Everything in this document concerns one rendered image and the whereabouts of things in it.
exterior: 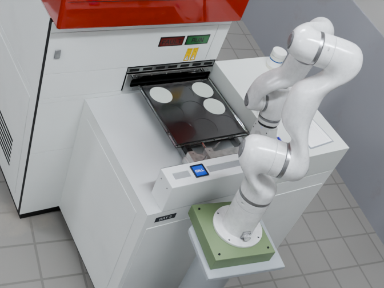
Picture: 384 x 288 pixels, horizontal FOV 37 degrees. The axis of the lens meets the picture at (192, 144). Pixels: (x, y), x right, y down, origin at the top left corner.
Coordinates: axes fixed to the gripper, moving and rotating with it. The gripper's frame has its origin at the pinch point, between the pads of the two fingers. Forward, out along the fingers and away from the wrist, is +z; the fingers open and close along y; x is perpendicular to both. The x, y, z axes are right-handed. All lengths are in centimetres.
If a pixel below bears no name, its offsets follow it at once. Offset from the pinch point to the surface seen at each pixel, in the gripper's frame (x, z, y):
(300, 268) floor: 71, 99, -9
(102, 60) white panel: -43, -16, -56
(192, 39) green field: -2, -23, -54
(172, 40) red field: -12, -23, -54
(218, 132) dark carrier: -2.0, 4.3, -22.9
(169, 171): -37.4, 2.3, -3.7
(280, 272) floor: 57, 99, -10
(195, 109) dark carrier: -5.1, 1.3, -37.5
